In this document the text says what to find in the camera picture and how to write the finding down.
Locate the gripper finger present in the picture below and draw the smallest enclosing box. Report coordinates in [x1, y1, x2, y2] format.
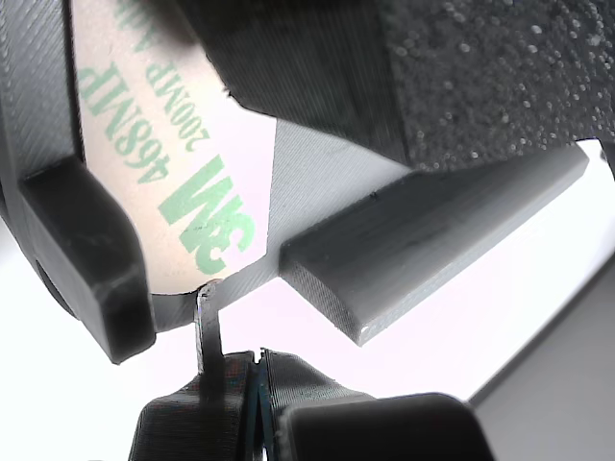
[172, 0, 615, 183]

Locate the bladed gripper finger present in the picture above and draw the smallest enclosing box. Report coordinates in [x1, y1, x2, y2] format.
[128, 279, 260, 461]

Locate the padded gripper finger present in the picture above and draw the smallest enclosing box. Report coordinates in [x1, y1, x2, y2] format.
[257, 348, 496, 461]

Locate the tape strip with 3M liner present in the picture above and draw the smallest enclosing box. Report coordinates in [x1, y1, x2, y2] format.
[66, 0, 279, 295]

